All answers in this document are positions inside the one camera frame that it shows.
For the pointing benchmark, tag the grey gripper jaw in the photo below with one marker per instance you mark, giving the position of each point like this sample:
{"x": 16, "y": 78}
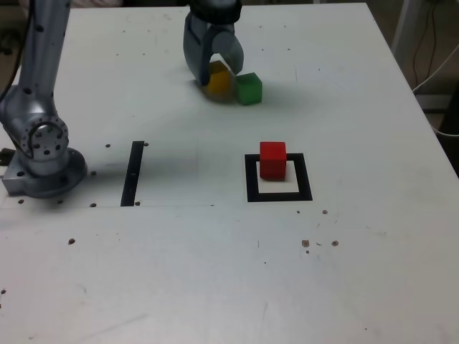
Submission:
{"x": 195, "y": 53}
{"x": 229, "y": 44}

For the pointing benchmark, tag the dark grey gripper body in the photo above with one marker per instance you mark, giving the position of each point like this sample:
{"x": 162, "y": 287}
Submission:
{"x": 222, "y": 27}

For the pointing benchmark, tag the yellow cube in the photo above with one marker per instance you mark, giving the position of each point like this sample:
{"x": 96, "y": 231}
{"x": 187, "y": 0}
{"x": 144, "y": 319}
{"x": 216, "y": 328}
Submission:
{"x": 218, "y": 82}

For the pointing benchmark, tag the green cube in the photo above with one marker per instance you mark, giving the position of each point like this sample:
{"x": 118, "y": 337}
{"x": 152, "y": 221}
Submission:
{"x": 249, "y": 89}

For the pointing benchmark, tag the red cube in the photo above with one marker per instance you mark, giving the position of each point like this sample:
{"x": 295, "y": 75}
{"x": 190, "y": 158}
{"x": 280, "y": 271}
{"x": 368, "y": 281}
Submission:
{"x": 272, "y": 161}

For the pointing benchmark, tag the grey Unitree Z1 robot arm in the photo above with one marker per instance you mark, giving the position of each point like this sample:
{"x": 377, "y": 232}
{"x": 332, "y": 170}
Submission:
{"x": 36, "y": 89}

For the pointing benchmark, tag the black tape square outline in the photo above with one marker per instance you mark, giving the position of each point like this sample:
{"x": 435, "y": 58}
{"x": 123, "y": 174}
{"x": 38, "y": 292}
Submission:
{"x": 251, "y": 179}

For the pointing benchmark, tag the person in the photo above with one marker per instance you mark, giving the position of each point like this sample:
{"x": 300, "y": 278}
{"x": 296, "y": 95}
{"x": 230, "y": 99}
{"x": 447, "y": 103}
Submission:
{"x": 97, "y": 3}

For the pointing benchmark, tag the black tape strip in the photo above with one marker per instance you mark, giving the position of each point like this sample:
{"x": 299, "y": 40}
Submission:
{"x": 132, "y": 172}

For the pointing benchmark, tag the white frame post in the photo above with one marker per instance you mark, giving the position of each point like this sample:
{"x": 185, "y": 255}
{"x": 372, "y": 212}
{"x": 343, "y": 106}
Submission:
{"x": 403, "y": 21}

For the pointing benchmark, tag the grey rail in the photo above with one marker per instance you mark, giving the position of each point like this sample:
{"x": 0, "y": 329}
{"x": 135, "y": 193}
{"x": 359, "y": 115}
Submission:
{"x": 432, "y": 102}

